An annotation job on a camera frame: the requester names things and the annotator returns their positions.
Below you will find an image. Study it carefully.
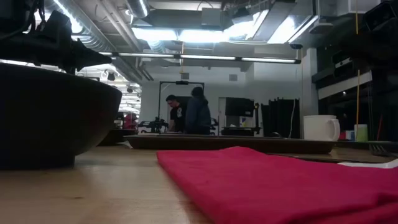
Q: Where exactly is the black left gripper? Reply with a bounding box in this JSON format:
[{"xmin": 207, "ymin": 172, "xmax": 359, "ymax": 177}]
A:
[{"xmin": 0, "ymin": 11, "xmax": 113, "ymax": 74}]

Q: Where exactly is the black bowl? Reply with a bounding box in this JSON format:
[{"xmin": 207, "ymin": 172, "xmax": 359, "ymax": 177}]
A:
[{"xmin": 0, "ymin": 62, "xmax": 123, "ymax": 170}]

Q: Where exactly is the red cloth napkin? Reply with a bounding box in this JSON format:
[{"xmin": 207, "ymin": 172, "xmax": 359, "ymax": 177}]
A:
[{"xmin": 156, "ymin": 146, "xmax": 398, "ymax": 224}]

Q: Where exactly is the white mug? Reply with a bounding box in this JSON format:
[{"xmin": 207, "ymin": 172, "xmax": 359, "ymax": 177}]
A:
[{"xmin": 303, "ymin": 114, "xmax": 341, "ymax": 142}]

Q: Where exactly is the black fork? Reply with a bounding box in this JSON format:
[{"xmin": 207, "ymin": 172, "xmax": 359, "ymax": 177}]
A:
[{"xmin": 368, "ymin": 141, "xmax": 398, "ymax": 157}]

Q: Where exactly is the brown plastic tray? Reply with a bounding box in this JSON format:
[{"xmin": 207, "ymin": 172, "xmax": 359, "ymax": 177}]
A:
[{"xmin": 123, "ymin": 134, "xmax": 337, "ymax": 154}]

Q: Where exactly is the red chair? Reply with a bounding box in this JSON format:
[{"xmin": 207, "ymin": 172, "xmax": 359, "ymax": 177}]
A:
[{"xmin": 123, "ymin": 113, "xmax": 138, "ymax": 130}]

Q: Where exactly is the person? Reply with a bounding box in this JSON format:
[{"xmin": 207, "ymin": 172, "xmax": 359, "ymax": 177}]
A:
[
  {"xmin": 165, "ymin": 94, "xmax": 188, "ymax": 134},
  {"xmin": 184, "ymin": 86, "xmax": 212, "ymax": 136}
]

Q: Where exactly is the long ceiling light fixture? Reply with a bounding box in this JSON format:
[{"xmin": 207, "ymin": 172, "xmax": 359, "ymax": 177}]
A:
[{"xmin": 98, "ymin": 52, "xmax": 302, "ymax": 65}]

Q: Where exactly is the black monitor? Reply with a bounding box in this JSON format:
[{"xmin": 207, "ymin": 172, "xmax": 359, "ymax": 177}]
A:
[{"xmin": 224, "ymin": 96, "xmax": 256, "ymax": 118}]

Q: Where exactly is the black monitor desk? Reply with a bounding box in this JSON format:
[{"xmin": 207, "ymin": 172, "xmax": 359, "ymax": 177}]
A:
[{"xmin": 221, "ymin": 125, "xmax": 262, "ymax": 137}]

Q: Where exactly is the black folding screen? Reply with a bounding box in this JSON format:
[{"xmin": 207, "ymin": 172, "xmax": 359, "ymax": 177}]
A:
[{"xmin": 261, "ymin": 97, "xmax": 301, "ymax": 139}]

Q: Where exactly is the green and white container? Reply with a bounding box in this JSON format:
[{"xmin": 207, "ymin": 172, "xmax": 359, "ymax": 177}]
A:
[{"xmin": 354, "ymin": 124, "xmax": 369, "ymax": 142}]

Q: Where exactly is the silver round ceiling duct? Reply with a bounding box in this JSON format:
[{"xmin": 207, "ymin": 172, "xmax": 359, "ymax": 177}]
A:
[{"xmin": 126, "ymin": 0, "xmax": 150, "ymax": 19}]

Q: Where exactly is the black camera frame rig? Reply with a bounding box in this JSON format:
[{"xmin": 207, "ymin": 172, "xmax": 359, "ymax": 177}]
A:
[{"xmin": 157, "ymin": 80, "xmax": 205, "ymax": 127}]

